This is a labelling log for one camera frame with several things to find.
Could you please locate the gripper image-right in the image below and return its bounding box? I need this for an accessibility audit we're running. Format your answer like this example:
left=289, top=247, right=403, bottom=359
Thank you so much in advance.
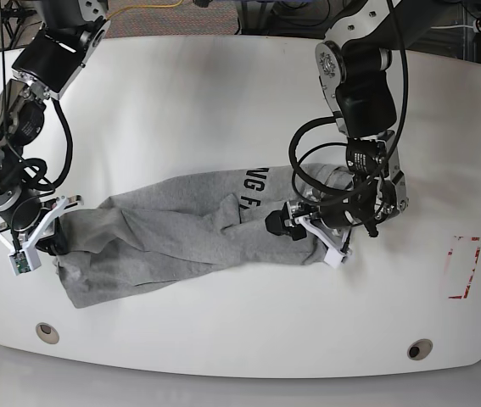
left=265, top=197, right=356, bottom=241

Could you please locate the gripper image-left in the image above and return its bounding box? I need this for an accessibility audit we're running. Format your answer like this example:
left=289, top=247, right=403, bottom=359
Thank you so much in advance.
left=0, top=190, right=69, bottom=256

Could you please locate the grey T-shirt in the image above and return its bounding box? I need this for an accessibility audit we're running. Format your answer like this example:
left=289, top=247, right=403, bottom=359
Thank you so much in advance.
left=54, top=166, right=327, bottom=308

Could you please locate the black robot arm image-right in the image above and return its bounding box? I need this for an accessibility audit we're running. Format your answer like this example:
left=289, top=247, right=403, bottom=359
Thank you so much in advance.
left=266, top=1, right=455, bottom=239

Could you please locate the red tape rectangle marking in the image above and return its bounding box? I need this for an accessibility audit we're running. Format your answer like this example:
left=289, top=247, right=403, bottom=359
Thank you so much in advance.
left=445, top=236, right=481, bottom=299

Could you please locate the black tripod stand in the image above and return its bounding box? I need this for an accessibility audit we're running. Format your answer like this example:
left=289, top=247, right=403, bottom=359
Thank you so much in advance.
left=0, top=1, right=37, bottom=49

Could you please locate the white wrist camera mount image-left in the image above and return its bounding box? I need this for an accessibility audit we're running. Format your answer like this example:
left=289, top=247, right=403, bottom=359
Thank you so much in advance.
left=0, top=195, right=83, bottom=276

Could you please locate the white wrist camera mount image-right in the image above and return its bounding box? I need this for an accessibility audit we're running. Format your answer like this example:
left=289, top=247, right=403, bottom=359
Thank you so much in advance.
left=284, top=200, right=351, bottom=269

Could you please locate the left table cable grommet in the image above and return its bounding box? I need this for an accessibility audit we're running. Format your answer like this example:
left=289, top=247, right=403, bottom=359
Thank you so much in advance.
left=36, top=323, right=59, bottom=345

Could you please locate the table cable grommet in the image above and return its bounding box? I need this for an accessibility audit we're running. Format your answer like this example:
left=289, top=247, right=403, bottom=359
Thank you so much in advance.
left=36, top=323, right=59, bottom=345
left=407, top=338, right=433, bottom=361

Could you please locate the right table cable grommet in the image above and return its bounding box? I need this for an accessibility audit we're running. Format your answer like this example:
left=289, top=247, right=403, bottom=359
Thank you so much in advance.
left=407, top=338, right=433, bottom=361

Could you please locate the yellow cable on floor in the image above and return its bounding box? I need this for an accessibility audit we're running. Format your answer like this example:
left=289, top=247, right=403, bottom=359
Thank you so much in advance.
left=106, top=0, right=184, bottom=20

